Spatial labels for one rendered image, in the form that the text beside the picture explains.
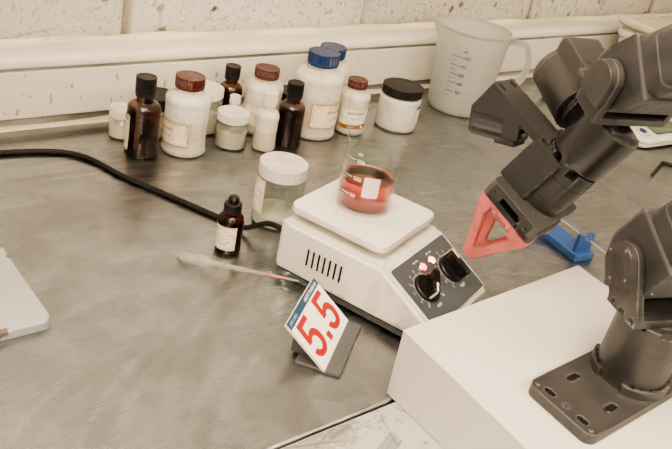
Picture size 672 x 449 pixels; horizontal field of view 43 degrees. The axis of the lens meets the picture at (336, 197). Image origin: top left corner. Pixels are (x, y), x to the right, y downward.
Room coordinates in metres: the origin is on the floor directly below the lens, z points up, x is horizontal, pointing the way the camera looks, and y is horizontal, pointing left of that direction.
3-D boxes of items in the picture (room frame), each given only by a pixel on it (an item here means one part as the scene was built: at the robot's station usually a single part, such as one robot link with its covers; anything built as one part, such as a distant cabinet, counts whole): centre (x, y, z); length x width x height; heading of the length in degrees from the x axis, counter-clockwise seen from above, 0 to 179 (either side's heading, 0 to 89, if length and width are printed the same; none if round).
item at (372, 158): (0.83, -0.03, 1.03); 0.07 x 0.06 x 0.08; 50
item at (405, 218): (0.82, -0.03, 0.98); 0.12 x 0.12 x 0.01; 62
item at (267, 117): (1.11, 0.12, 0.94); 0.03 x 0.03 x 0.09
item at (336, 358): (0.69, -0.01, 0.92); 0.09 x 0.06 x 0.04; 170
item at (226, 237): (0.82, 0.11, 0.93); 0.03 x 0.03 x 0.07
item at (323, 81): (1.21, 0.06, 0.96); 0.07 x 0.07 x 0.13
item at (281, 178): (0.91, 0.07, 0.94); 0.06 x 0.06 x 0.08
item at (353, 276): (0.81, -0.06, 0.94); 0.22 x 0.13 x 0.08; 62
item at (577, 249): (1.01, -0.30, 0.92); 0.10 x 0.03 x 0.04; 33
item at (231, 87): (1.19, 0.19, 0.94); 0.04 x 0.04 x 0.09
